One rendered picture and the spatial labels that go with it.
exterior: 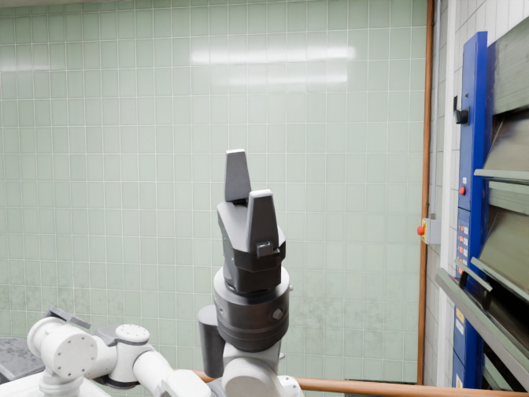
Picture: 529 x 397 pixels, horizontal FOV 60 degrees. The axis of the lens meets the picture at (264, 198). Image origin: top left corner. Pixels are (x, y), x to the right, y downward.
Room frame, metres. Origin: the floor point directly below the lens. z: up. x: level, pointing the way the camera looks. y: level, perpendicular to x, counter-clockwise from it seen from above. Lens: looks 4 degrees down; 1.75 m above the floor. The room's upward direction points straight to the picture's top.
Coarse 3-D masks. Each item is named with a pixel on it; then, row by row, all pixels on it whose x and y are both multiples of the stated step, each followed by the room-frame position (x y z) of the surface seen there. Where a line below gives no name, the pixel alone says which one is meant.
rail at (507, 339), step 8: (440, 272) 1.32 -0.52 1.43; (448, 280) 1.23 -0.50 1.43; (456, 280) 1.21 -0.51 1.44; (456, 288) 1.15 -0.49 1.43; (464, 288) 1.14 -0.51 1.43; (464, 296) 1.07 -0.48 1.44; (472, 296) 1.07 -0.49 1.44; (472, 304) 1.01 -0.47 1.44; (480, 304) 1.00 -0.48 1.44; (480, 312) 0.95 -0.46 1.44; (488, 312) 0.95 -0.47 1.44; (480, 320) 0.94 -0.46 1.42; (488, 320) 0.90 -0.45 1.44; (496, 320) 0.90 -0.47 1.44; (488, 328) 0.89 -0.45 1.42; (496, 328) 0.85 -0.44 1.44; (504, 328) 0.85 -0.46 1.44; (496, 336) 0.85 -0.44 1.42; (504, 336) 0.81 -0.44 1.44; (512, 336) 0.81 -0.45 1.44; (504, 344) 0.81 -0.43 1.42; (512, 344) 0.77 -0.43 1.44; (520, 344) 0.78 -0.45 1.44; (512, 352) 0.77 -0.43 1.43; (520, 352) 0.74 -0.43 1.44; (528, 352) 0.74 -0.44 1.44; (520, 360) 0.73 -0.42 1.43; (528, 360) 0.71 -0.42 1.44; (528, 368) 0.70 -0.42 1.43
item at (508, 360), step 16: (448, 288) 1.21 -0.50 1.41; (480, 288) 1.26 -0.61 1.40; (496, 288) 1.30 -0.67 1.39; (464, 304) 1.06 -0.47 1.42; (496, 304) 1.11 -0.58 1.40; (512, 304) 1.15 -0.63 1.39; (512, 320) 1.00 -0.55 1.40; (528, 320) 1.02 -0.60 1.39; (528, 336) 0.90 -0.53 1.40; (496, 352) 0.83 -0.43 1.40; (512, 368) 0.75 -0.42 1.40; (528, 384) 0.69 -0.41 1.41
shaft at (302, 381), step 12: (300, 384) 1.12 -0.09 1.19; (312, 384) 1.11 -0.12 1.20; (324, 384) 1.11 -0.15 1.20; (336, 384) 1.10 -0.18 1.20; (348, 384) 1.10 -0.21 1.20; (360, 384) 1.10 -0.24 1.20; (372, 384) 1.09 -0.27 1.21; (384, 384) 1.09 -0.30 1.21; (396, 384) 1.09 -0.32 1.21; (408, 384) 1.09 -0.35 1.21; (396, 396) 1.08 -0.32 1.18; (408, 396) 1.07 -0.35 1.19; (420, 396) 1.07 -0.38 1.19; (432, 396) 1.06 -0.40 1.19; (444, 396) 1.06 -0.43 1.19; (456, 396) 1.05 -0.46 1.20; (468, 396) 1.05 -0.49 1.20; (480, 396) 1.05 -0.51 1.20; (492, 396) 1.04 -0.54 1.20; (504, 396) 1.04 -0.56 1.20; (516, 396) 1.04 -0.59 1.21; (528, 396) 1.03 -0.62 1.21
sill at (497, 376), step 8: (488, 360) 1.30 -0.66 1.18; (496, 360) 1.29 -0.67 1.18; (488, 368) 1.30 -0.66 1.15; (496, 368) 1.24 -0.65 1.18; (504, 368) 1.24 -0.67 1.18; (496, 376) 1.23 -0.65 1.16; (504, 376) 1.19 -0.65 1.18; (512, 376) 1.19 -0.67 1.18; (504, 384) 1.17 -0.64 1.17; (512, 384) 1.14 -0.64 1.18; (520, 384) 1.14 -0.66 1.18
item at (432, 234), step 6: (426, 222) 1.91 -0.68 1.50; (432, 222) 1.90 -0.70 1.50; (438, 222) 1.90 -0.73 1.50; (426, 228) 1.91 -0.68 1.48; (432, 228) 1.90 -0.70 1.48; (438, 228) 1.90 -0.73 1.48; (426, 234) 1.91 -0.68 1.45; (432, 234) 1.90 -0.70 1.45; (438, 234) 1.90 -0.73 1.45; (426, 240) 1.91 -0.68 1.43; (432, 240) 1.90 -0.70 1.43; (438, 240) 1.90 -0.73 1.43
